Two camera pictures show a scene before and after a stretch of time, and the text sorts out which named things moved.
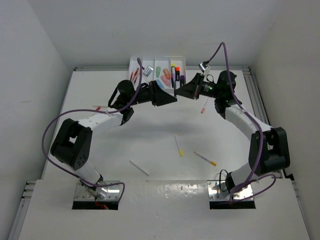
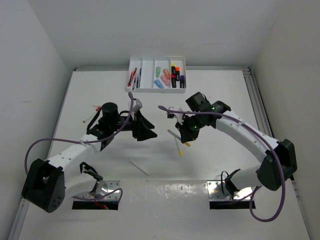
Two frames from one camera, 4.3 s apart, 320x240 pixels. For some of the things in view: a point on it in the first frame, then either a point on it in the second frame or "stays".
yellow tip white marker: x=214 y=163 to x=178 y=137
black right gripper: x=192 y=89 to x=185 y=134
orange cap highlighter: x=177 y=73 stays
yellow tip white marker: x=178 y=144 stays
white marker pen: x=139 y=168 stays
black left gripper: x=157 y=96 to x=140 y=127
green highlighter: x=158 y=71 stays
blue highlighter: x=160 y=83 stays
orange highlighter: x=166 y=73 stays
